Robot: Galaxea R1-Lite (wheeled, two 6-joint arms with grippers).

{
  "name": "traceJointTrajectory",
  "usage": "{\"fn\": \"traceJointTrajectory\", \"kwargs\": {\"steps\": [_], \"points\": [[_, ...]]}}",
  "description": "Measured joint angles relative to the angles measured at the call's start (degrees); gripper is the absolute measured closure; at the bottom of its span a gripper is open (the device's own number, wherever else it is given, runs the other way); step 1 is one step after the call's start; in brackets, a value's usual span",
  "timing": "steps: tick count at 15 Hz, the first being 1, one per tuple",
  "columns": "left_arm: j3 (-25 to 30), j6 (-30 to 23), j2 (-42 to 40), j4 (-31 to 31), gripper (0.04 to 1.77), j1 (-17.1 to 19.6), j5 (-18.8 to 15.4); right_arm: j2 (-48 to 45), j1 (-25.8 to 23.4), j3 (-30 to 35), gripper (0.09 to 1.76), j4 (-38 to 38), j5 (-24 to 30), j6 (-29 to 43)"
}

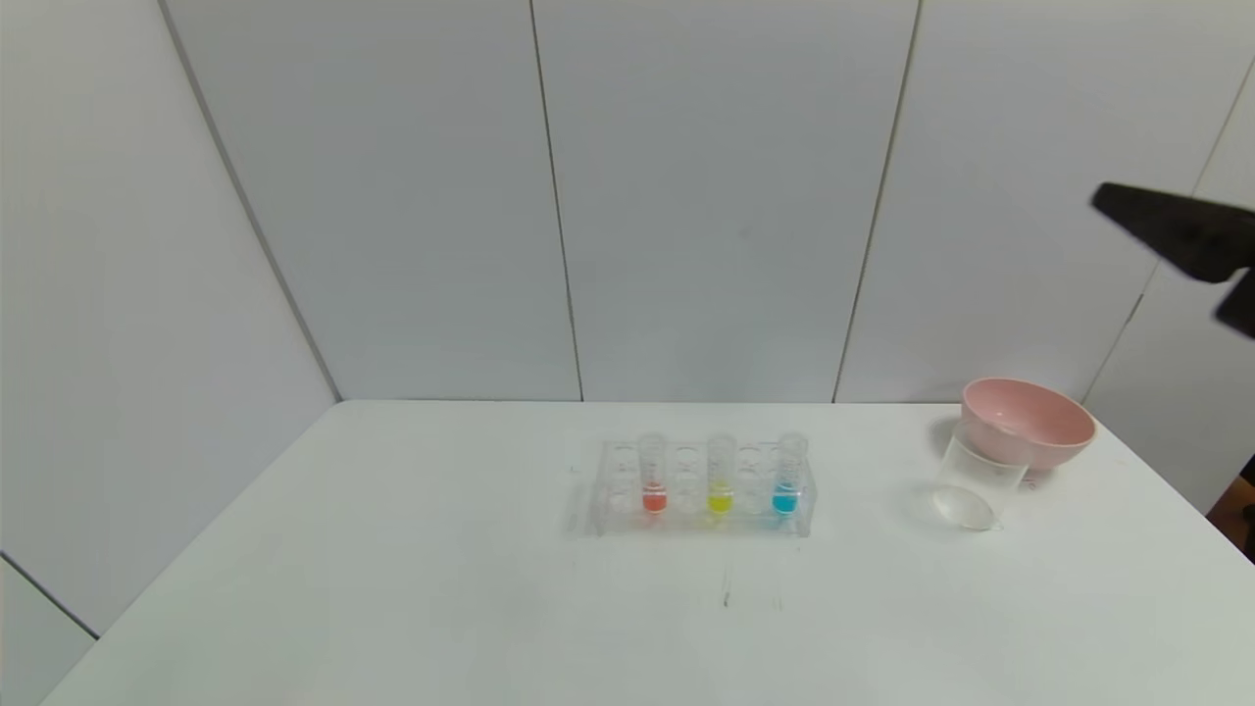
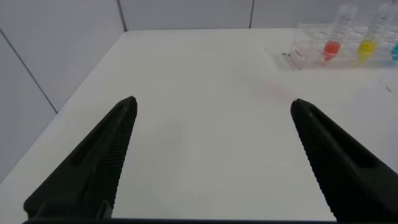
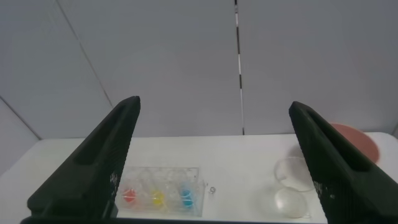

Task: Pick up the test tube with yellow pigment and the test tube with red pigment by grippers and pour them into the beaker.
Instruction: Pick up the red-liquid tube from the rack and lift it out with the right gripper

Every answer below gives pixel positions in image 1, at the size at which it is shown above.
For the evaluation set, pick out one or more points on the test tube with blue pigment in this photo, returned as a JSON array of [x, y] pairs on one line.
[[785, 500]]

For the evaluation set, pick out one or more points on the clear acrylic test tube rack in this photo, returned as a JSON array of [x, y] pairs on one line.
[[686, 515]]

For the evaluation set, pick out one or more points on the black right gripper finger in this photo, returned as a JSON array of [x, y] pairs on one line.
[[1243, 312], [1186, 230]]

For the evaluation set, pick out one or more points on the test tube with red pigment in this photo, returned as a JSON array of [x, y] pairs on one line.
[[654, 498]]

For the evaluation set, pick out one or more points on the clear plastic beaker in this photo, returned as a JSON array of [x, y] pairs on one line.
[[971, 495]]

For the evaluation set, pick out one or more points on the test tube with yellow pigment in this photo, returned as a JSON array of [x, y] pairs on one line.
[[720, 500]]

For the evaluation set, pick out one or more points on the pink bowl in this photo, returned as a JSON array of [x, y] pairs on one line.
[[1029, 427]]

